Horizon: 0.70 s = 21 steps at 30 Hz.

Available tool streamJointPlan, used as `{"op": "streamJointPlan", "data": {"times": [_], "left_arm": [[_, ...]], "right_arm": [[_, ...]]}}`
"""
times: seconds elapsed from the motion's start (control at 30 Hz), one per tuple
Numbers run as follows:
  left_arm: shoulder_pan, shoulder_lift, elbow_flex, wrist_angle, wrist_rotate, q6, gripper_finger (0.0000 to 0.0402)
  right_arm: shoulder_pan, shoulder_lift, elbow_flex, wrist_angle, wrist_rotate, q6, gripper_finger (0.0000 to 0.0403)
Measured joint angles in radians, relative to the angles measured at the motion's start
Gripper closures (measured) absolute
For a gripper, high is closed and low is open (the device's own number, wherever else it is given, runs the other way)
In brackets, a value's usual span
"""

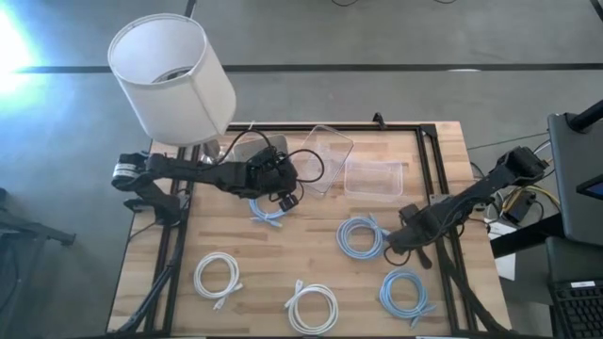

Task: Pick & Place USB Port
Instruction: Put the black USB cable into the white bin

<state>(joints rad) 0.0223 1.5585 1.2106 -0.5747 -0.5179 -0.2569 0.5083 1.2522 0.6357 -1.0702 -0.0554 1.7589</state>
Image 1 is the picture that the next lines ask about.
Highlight frosted plastic bin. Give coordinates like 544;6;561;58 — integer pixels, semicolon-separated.
233;134;290;167

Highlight white lamp shade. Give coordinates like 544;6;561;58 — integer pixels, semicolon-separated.
106;12;237;147

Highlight light blue cable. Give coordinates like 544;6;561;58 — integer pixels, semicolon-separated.
248;196;289;229
334;214;392;262
378;266;437;330

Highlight white paper sheet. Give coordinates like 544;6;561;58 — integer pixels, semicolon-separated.
494;253;518;283
486;219;518;242

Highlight black floor stand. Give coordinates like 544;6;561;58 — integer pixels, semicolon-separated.
0;187;77;339

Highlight black table frame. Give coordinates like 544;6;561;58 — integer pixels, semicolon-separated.
107;122;510;339

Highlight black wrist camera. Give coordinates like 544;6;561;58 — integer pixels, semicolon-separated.
399;202;421;223
279;193;301;213

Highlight yellow cables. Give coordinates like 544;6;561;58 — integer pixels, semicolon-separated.
500;185;561;212

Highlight turned lamp stand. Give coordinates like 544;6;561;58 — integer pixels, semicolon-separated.
199;137;223;167

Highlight black keyboard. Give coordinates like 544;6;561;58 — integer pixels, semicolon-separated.
548;278;603;339

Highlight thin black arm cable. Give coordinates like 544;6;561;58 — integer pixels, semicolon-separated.
214;127;327;202

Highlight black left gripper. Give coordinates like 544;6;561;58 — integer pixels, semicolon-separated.
244;148;301;200

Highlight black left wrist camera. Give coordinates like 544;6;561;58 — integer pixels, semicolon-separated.
279;193;301;213

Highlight grey monitor back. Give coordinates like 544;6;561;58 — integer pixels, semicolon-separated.
547;111;603;248

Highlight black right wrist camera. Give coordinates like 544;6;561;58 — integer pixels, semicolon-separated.
399;202;421;223

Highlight black power adapter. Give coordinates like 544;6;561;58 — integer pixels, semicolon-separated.
505;192;537;225

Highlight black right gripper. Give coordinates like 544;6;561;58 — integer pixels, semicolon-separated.
386;209;447;271

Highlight white cable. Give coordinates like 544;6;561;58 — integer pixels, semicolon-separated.
192;250;245;312
283;278;340;336

